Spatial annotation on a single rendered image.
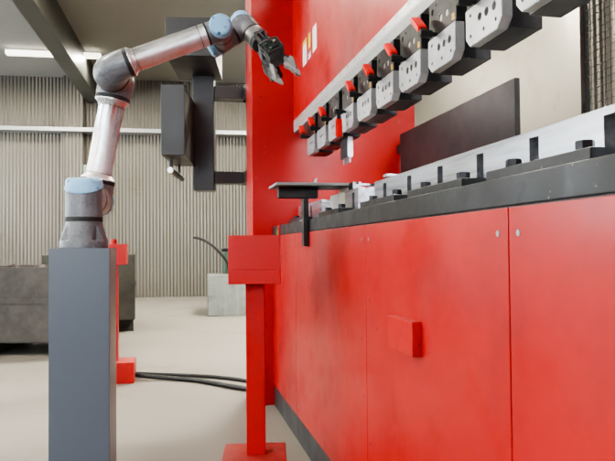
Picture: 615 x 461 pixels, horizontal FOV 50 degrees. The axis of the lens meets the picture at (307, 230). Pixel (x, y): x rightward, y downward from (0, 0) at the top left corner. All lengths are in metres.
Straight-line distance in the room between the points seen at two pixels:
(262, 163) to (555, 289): 2.47
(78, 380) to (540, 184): 1.60
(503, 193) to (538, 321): 0.20
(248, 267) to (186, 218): 8.63
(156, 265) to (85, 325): 8.51
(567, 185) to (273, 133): 2.50
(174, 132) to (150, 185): 7.31
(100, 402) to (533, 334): 1.51
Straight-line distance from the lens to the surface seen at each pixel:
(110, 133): 2.34
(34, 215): 10.89
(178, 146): 3.37
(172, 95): 3.43
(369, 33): 2.11
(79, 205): 2.17
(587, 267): 0.86
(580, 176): 0.87
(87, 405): 2.18
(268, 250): 2.01
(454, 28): 1.50
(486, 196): 1.07
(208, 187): 3.75
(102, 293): 2.12
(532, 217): 0.96
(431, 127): 3.00
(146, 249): 10.63
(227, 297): 7.51
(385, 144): 3.41
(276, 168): 3.25
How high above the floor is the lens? 0.77
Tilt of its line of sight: 1 degrees up
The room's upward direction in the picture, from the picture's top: 1 degrees counter-clockwise
